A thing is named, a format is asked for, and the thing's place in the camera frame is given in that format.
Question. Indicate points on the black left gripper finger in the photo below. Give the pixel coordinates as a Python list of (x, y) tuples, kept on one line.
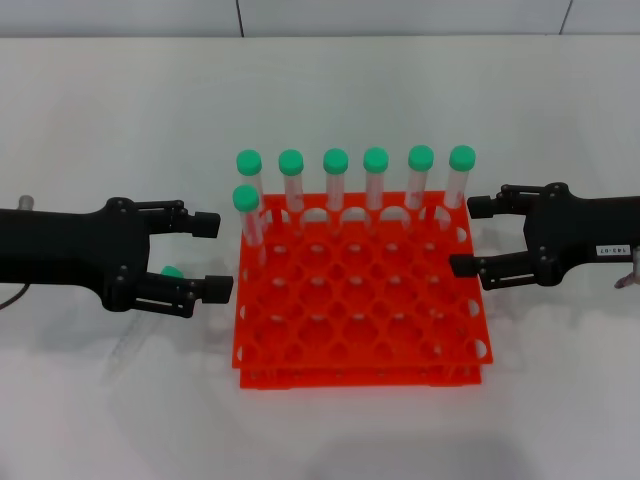
[(217, 290)]

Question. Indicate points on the silver left connector plug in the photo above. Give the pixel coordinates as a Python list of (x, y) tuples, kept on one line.
[(26, 202)]

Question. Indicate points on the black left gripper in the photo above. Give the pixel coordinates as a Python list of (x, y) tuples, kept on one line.
[(60, 250)]

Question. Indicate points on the orange test tube rack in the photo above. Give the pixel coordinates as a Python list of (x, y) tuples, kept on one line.
[(350, 381)]

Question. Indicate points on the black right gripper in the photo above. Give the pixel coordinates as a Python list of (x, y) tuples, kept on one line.
[(575, 225)]

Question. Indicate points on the clear green-capped test tube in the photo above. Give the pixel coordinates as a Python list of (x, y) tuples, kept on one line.
[(291, 161), (421, 157), (462, 157), (335, 160), (246, 196), (248, 162), (171, 271), (376, 159)]

